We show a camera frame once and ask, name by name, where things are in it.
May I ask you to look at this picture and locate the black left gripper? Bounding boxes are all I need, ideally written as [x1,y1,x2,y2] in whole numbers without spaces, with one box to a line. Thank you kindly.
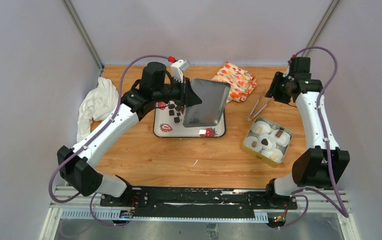
[153,75,202,108]

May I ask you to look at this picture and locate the silver tin lid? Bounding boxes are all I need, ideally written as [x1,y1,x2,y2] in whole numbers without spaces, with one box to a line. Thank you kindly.
[182,78,231,128]

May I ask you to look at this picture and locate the strawberry print tray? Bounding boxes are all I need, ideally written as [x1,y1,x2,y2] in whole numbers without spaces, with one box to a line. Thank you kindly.
[153,101,227,139]

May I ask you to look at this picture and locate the brown rectangular chocolate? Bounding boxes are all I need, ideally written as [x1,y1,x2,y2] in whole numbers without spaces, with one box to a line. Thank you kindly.
[275,128,284,138]

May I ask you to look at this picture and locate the metal tongs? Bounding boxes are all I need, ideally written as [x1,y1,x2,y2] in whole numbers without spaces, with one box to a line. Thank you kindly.
[247,89,273,122]

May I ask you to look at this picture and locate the yellow tin box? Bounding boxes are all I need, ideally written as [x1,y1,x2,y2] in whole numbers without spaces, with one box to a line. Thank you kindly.
[241,117,294,168]

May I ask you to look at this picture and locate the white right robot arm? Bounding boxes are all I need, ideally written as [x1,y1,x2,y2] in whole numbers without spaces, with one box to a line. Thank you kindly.
[264,55,350,209]

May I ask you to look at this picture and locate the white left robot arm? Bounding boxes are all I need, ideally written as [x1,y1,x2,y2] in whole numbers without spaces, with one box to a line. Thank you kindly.
[55,60,202,207]

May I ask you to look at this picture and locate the orange floral cloth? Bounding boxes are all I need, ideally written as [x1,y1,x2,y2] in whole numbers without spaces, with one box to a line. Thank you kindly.
[211,61,258,103]

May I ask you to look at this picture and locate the white paper cup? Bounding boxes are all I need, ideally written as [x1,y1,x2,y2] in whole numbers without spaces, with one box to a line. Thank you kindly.
[270,129,292,147]
[251,120,272,135]
[257,133,277,149]
[261,148,284,164]
[243,136,263,152]

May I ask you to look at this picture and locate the white cloth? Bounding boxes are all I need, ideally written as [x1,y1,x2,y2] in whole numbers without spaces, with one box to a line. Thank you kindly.
[76,77,119,143]

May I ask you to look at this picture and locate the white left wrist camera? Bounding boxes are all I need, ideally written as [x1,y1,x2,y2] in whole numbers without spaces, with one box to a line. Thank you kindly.
[170,59,190,83]

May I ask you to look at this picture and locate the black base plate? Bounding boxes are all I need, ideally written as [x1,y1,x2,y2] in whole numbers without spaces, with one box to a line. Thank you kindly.
[100,186,297,220]

